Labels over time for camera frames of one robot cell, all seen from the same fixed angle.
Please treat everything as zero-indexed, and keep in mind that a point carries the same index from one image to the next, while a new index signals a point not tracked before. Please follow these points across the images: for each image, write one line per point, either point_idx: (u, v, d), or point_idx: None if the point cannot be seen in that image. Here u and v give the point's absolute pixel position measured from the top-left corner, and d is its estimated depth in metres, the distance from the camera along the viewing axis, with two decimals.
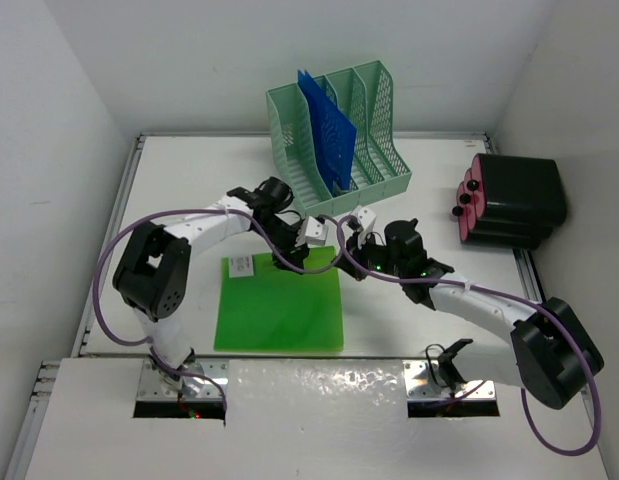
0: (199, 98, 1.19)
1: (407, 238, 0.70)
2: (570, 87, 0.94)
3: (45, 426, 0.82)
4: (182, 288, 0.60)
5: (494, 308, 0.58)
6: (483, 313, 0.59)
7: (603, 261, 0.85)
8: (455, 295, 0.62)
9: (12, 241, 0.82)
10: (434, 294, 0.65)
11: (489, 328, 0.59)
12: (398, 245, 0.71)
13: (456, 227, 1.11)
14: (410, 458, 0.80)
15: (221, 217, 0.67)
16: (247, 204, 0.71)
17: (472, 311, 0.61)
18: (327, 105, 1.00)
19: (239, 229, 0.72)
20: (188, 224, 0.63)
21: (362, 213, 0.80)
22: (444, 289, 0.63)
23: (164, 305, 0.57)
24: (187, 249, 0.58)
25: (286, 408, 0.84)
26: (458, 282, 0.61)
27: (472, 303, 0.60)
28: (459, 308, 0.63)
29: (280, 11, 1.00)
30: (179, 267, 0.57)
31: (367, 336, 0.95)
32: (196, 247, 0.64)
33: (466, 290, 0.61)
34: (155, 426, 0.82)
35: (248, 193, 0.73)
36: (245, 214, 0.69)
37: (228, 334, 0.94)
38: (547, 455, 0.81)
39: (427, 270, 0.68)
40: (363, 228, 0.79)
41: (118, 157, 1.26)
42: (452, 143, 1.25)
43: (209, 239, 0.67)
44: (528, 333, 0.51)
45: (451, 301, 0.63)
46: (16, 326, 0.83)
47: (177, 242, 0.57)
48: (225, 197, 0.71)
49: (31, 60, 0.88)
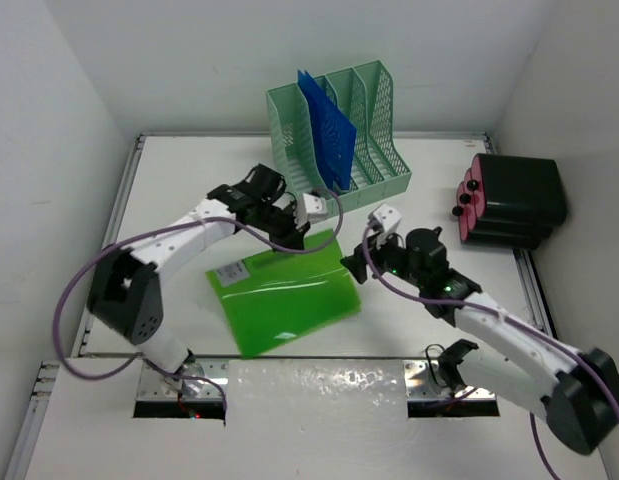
0: (198, 98, 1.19)
1: (430, 250, 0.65)
2: (570, 87, 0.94)
3: (45, 426, 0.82)
4: (156, 309, 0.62)
5: (532, 350, 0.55)
6: (516, 351, 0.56)
7: (603, 261, 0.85)
8: (487, 324, 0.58)
9: (12, 241, 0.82)
10: (458, 316, 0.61)
11: (517, 363, 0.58)
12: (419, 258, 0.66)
13: (456, 227, 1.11)
14: (410, 457, 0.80)
15: (196, 229, 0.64)
16: (227, 207, 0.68)
17: (501, 344, 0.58)
18: (327, 106, 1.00)
19: (225, 234, 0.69)
20: (159, 243, 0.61)
21: (386, 213, 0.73)
22: (474, 315, 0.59)
23: (140, 331, 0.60)
24: (156, 275, 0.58)
25: (287, 408, 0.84)
26: (491, 311, 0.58)
27: (505, 337, 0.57)
28: (485, 335, 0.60)
29: (281, 11, 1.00)
30: (149, 296, 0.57)
31: (367, 336, 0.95)
32: (173, 265, 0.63)
33: (500, 321, 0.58)
34: (155, 426, 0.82)
35: (231, 193, 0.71)
36: (224, 218, 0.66)
37: (228, 334, 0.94)
38: (548, 454, 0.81)
39: (452, 285, 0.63)
40: (384, 230, 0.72)
41: (118, 157, 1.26)
42: (452, 143, 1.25)
43: (188, 252, 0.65)
44: (570, 387, 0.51)
45: (479, 328, 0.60)
46: (16, 326, 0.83)
47: (145, 270, 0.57)
48: (205, 202, 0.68)
49: (32, 60, 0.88)
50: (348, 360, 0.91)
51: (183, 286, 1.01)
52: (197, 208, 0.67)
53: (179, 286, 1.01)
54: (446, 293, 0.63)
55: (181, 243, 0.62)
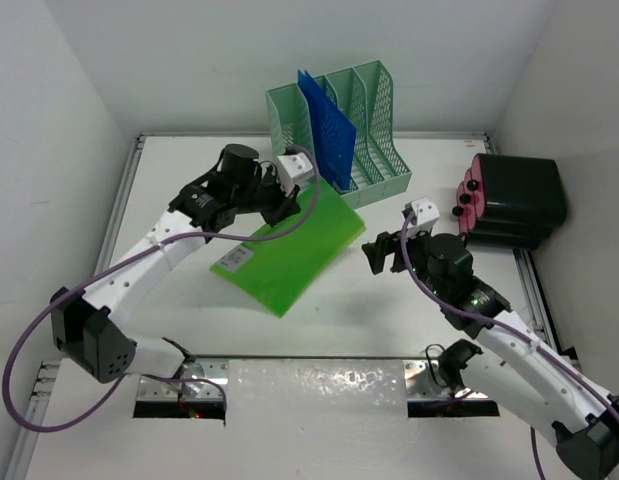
0: (198, 97, 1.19)
1: (456, 258, 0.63)
2: (570, 87, 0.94)
3: (45, 426, 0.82)
4: (127, 345, 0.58)
5: (562, 386, 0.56)
6: (543, 381, 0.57)
7: (603, 261, 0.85)
8: (517, 350, 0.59)
9: (11, 241, 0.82)
10: (483, 334, 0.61)
11: (540, 392, 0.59)
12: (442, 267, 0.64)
13: (456, 227, 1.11)
14: (410, 457, 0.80)
15: (155, 255, 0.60)
16: (191, 220, 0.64)
17: (527, 371, 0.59)
18: (327, 106, 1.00)
19: (194, 248, 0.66)
20: (113, 281, 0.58)
21: (425, 208, 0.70)
22: (504, 338, 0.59)
23: (112, 367, 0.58)
24: (110, 321, 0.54)
25: (287, 407, 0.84)
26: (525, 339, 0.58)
27: (534, 367, 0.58)
28: (509, 357, 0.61)
29: (281, 11, 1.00)
30: (104, 344, 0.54)
31: (366, 337, 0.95)
32: (136, 298, 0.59)
33: (531, 350, 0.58)
34: (155, 426, 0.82)
35: (196, 199, 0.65)
36: (185, 234, 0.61)
37: (228, 334, 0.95)
38: (547, 455, 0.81)
39: (478, 298, 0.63)
40: (416, 224, 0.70)
41: (118, 157, 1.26)
42: (452, 143, 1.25)
43: (152, 279, 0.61)
44: (596, 431, 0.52)
45: (505, 351, 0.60)
46: (16, 326, 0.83)
47: (94, 320, 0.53)
48: (166, 217, 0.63)
49: (31, 60, 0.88)
50: (348, 360, 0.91)
51: (183, 286, 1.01)
52: (155, 228, 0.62)
53: (179, 286, 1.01)
54: (472, 306, 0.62)
55: (138, 277, 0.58)
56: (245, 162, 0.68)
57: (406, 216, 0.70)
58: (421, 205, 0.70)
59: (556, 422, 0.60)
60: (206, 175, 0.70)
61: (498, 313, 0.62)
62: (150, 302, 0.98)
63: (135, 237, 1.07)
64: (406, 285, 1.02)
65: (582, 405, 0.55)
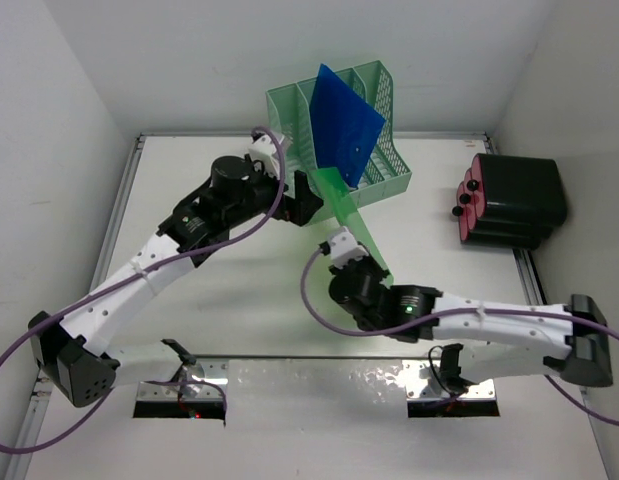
0: (198, 98, 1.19)
1: (362, 289, 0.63)
2: (571, 86, 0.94)
3: (45, 426, 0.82)
4: (106, 372, 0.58)
5: (529, 330, 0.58)
6: (513, 335, 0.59)
7: (603, 260, 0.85)
8: (471, 325, 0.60)
9: (12, 241, 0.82)
10: (438, 331, 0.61)
11: (517, 345, 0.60)
12: (358, 301, 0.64)
13: (456, 226, 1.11)
14: (409, 457, 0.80)
15: (138, 282, 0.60)
16: (179, 245, 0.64)
17: (491, 336, 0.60)
18: (352, 98, 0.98)
19: (183, 272, 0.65)
20: (92, 308, 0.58)
21: (340, 239, 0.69)
22: (455, 323, 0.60)
23: (90, 394, 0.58)
24: (84, 351, 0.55)
25: (286, 408, 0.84)
26: (470, 312, 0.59)
27: (495, 328, 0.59)
28: (470, 336, 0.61)
29: (280, 11, 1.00)
30: (80, 373, 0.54)
31: (366, 337, 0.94)
32: (116, 326, 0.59)
33: (481, 316, 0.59)
34: (156, 426, 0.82)
35: (186, 222, 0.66)
36: (169, 258, 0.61)
37: (227, 335, 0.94)
38: (547, 456, 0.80)
39: (411, 303, 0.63)
40: (334, 256, 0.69)
41: (118, 157, 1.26)
42: (452, 143, 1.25)
43: (135, 306, 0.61)
44: (584, 350, 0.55)
45: (462, 332, 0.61)
46: (16, 327, 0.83)
47: (66, 350, 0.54)
48: (155, 241, 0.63)
49: (32, 62, 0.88)
50: (348, 359, 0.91)
51: (183, 286, 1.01)
52: (142, 254, 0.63)
53: (179, 287, 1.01)
54: (410, 315, 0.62)
55: (115, 306, 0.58)
56: (234, 181, 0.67)
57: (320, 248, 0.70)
58: (335, 238, 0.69)
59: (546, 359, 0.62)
60: (199, 193, 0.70)
61: (435, 304, 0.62)
62: (150, 302, 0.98)
63: (135, 237, 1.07)
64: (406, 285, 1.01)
65: (555, 335, 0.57)
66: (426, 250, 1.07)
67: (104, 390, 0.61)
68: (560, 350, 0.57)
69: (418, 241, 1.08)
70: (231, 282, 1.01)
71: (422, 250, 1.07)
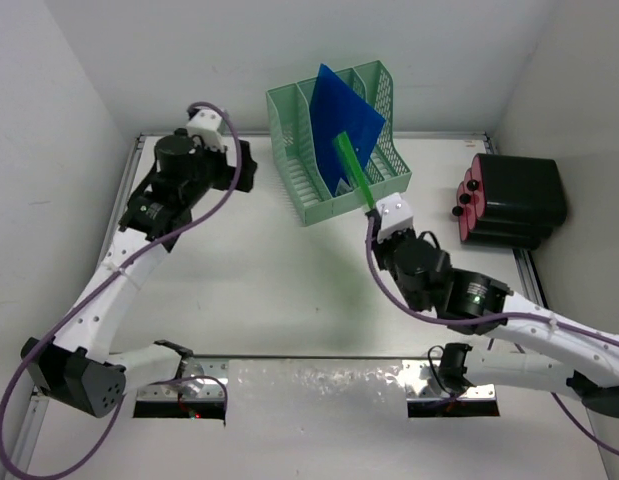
0: (198, 98, 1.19)
1: (435, 266, 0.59)
2: (571, 87, 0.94)
3: (46, 427, 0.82)
4: (118, 376, 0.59)
5: (594, 353, 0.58)
6: (575, 353, 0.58)
7: (603, 259, 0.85)
8: (539, 334, 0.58)
9: (11, 241, 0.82)
10: (502, 330, 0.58)
11: (569, 363, 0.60)
12: (424, 277, 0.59)
13: (456, 226, 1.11)
14: (410, 457, 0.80)
15: (119, 281, 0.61)
16: (146, 234, 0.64)
17: (551, 349, 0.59)
18: (352, 98, 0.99)
19: (158, 259, 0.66)
20: (82, 318, 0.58)
21: (392, 209, 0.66)
22: (525, 328, 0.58)
23: (107, 402, 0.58)
24: (90, 360, 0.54)
25: (287, 408, 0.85)
26: (546, 322, 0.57)
27: (560, 344, 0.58)
28: (528, 342, 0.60)
29: (280, 11, 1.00)
30: (91, 383, 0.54)
31: (367, 336, 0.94)
32: (110, 328, 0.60)
33: (553, 328, 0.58)
34: (156, 426, 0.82)
35: (145, 211, 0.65)
36: (142, 249, 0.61)
37: (227, 335, 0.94)
38: (548, 456, 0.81)
39: (478, 294, 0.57)
40: (384, 227, 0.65)
41: (118, 157, 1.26)
42: (453, 144, 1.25)
43: (121, 305, 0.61)
44: None
45: (526, 338, 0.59)
46: (15, 327, 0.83)
47: (73, 363, 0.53)
48: (120, 237, 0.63)
49: (32, 62, 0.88)
50: (348, 359, 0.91)
51: (183, 286, 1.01)
52: (112, 253, 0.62)
53: (179, 287, 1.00)
54: (476, 306, 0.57)
55: (105, 309, 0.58)
56: (182, 160, 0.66)
57: (371, 218, 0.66)
58: (387, 206, 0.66)
59: (570, 379, 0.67)
60: (149, 180, 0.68)
61: (505, 303, 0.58)
62: (151, 302, 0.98)
63: None
64: None
65: (617, 364, 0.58)
66: None
67: (118, 394, 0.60)
68: (615, 379, 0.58)
69: None
70: (232, 282, 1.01)
71: None
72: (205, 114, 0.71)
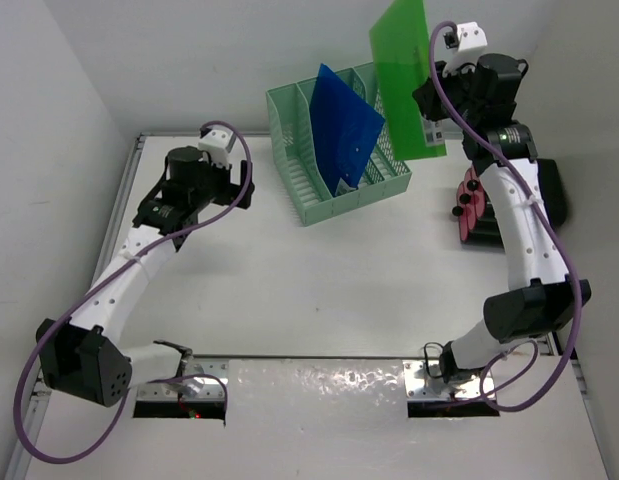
0: (198, 98, 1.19)
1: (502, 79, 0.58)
2: (571, 86, 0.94)
3: (45, 427, 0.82)
4: (126, 366, 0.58)
5: (528, 246, 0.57)
6: (516, 232, 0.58)
7: (605, 259, 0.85)
8: (511, 196, 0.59)
9: (11, 240, 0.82)
10: (490, 169, 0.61)
11: (507, 246, 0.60)
12: (485, 79, 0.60)
13: (456, 226, 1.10)
14: (410, 458, 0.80)
15: (134, 269, 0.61)
16: (159, 229, 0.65)
17: (505, 219, 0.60)
18: (352, 98, 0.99)
19: (167, 257, 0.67)
20: (98, 301, 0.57)
21: (471, 32, 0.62)
22: (505, 180, 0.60)
23: (113, 391, 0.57)
24: (105, 338, 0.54)
25: (287, 407, 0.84)
26: (527, 190, 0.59)
27: (516, 216, 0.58)
28: (498, 203, 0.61)
29: (280, 11, 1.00)
30: (105, 362, 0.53)
31: (367, 336, 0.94)
32: (122, 316, 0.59)
33: (526, 203, 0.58)
34: (156, 426, 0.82)
35: (157, 210, 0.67)
36: (157, 241, 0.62)
37: (227, 335, 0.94)
38: (548, 455, 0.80)
39: (509, 136, 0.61)
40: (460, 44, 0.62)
41: (118, 157, 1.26)
42: (452, 143, 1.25)
43: (134, 294, 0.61)
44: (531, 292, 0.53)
45: (499, 195, 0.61)
46: (16, 327, 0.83)
47: (88, 339, 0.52)
48: (134, 232, 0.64)
49: (32, 62, 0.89)
50: (349, 359, 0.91)
51: (183, 285, 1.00)
52: (126, 245, 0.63)
53: (179, 286, 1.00)
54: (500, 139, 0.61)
55: (121, 293, 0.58)
56: (192, 166, 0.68)
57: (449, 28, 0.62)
58: (467, 29, 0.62)
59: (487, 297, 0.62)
60: (159, 185, 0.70)
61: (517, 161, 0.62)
62: (150, 301, 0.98)
63: None
64: (406, 285, 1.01)
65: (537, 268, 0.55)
66: (426, 250, 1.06)
67: (125, 385, 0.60)
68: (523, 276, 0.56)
69: (418, 240, 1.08)
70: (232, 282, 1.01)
71: (423, 250, 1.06)
72: (217, 132, 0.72)
